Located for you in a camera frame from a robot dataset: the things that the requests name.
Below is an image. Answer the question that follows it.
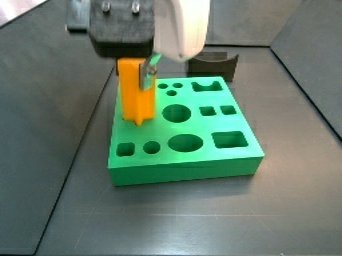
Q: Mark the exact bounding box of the green foam shape board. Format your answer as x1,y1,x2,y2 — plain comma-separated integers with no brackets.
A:
108,77,265,186

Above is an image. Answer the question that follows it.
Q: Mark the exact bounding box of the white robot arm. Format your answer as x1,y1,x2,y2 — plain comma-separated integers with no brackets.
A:
88,0,211,91

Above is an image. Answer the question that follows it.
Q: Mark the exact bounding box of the yellow star prism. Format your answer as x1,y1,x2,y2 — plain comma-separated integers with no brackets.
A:
118,58,155,126

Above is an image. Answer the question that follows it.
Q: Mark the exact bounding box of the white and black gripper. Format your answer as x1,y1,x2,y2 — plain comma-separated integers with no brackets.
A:
88,0,162,91

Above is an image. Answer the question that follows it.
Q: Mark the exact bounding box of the black curved fixture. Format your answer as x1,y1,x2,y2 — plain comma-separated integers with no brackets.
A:
187,51,239,82

